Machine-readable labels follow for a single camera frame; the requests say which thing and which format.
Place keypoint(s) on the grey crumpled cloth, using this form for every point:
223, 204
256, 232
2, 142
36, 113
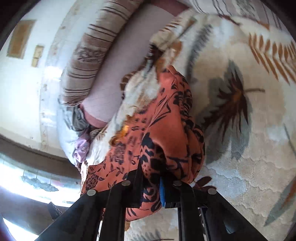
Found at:
77, 120

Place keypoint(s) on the orange floral garment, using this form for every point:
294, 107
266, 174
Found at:
163, 134

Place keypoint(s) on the mauve bed sheet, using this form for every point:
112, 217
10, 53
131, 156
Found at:
125, 55

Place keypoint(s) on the striped brown bolster pillow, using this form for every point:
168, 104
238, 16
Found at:
88, 56

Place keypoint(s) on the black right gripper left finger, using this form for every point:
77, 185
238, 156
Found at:
98, 211

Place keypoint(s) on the stained glass window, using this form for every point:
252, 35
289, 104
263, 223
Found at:
26, 193

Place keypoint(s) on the brown orange patterned garment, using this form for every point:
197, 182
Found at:
120, 135

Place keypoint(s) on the striped floral pillow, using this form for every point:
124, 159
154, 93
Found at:
252, 9

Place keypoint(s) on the lilac floral cloth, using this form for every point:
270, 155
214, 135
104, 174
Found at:
81, 148

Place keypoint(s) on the cream leaf-pattern fleece blanket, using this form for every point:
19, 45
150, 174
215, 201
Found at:
241, 74

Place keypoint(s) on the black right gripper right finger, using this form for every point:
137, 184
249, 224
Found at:
205, 215

